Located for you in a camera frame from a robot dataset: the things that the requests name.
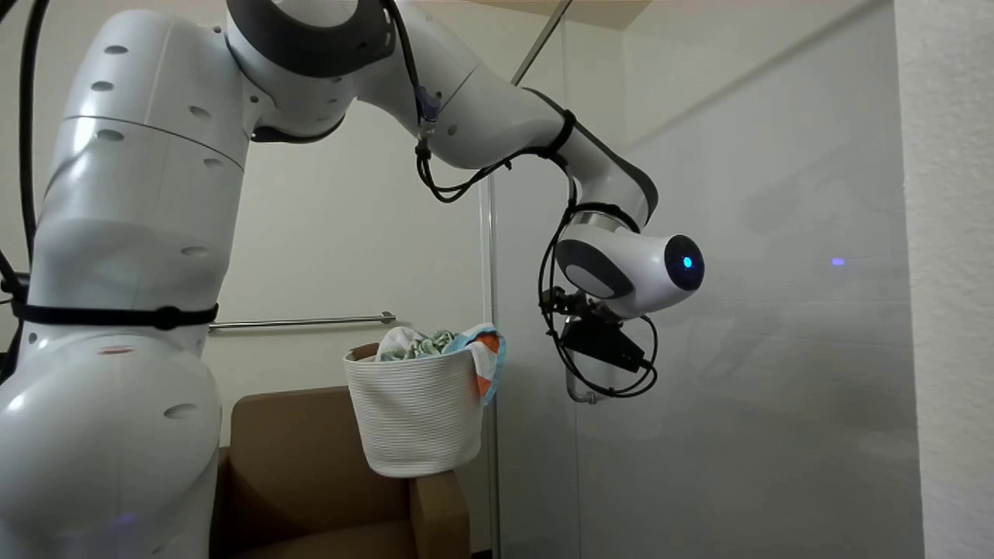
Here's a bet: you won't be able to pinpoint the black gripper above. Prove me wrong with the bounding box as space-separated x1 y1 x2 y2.
548 289 642 373

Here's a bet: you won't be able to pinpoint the glass shower door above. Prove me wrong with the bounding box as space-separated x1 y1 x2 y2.
494 0 926 559

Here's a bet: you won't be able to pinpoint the chrome door handle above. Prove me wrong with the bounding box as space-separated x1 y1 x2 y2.
562 352 602 403

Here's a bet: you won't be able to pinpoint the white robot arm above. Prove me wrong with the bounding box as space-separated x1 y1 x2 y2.
0 0 705 559

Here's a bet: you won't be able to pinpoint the colourful towel in basket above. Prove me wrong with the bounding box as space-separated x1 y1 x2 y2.
376 324 503 398

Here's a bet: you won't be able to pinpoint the white woven laundry basket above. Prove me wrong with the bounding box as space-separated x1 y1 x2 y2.
345 331 503 478

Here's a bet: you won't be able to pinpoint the chrome towel bar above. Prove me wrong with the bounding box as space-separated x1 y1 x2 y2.
209 310 397 337

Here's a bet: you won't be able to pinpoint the brown armchair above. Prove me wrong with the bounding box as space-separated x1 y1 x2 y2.
212 387 471 559

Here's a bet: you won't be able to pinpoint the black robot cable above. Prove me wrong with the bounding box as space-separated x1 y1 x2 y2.
0 0 664 403

